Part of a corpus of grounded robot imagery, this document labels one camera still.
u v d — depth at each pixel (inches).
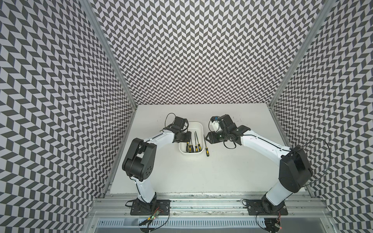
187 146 36.2
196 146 37.3
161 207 28.8
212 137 29.5
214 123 30.9
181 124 30.4
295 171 17.4
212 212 28.5
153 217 26.8
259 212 28.4
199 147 37.0
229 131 25.7
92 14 29.1
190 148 36.9
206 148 37.0
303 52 32.7
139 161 19.0
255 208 28.5
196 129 41.0
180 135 32.3
